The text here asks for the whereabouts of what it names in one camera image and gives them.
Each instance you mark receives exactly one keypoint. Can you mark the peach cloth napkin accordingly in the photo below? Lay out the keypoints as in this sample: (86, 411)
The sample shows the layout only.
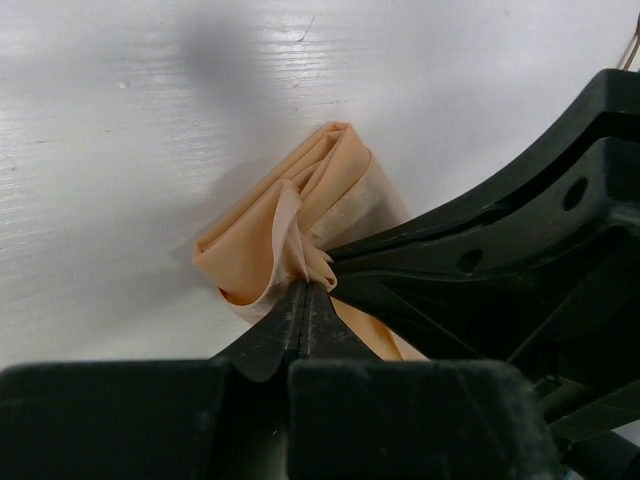
(327, 193)

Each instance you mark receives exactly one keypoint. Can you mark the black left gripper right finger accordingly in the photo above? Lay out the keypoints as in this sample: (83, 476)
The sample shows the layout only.
(352, 416)

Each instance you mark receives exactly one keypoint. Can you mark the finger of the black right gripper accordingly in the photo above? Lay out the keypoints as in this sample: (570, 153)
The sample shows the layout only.
(537, 267)

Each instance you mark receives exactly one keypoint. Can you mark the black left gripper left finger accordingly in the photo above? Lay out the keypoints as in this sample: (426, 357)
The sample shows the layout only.
(219, 418)

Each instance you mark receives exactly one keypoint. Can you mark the gold fork black handle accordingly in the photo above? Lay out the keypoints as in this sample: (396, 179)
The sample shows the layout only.
(631, 50)

